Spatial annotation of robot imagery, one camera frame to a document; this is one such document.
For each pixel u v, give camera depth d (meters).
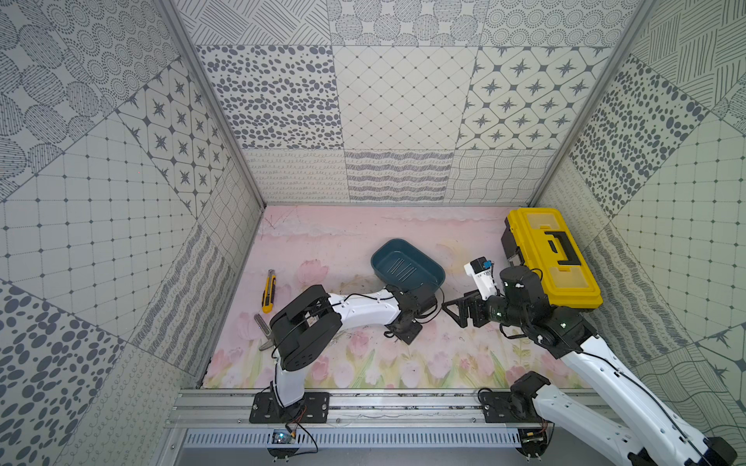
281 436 0.72
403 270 1.01
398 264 1.03
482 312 0.62
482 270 0.63
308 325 0.50
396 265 1.02
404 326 0.74
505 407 0.73
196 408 0.75
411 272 1.01
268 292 0.94
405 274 1.00
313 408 0.73
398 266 1.01
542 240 0.89
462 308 0.61
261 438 0.70
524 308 0.53
